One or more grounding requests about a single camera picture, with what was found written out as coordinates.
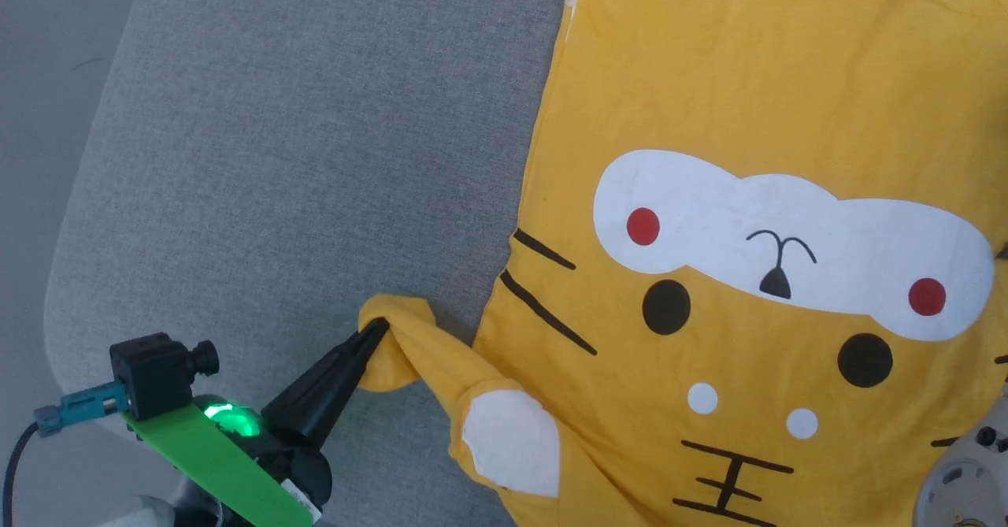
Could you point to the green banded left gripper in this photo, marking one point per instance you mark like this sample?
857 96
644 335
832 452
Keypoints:
205 456

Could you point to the yellow cat face shirt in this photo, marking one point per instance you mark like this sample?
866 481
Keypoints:
748 78

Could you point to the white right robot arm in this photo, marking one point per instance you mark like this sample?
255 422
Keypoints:
969 480

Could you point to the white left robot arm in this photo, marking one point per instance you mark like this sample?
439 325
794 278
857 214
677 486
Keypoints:
150 515

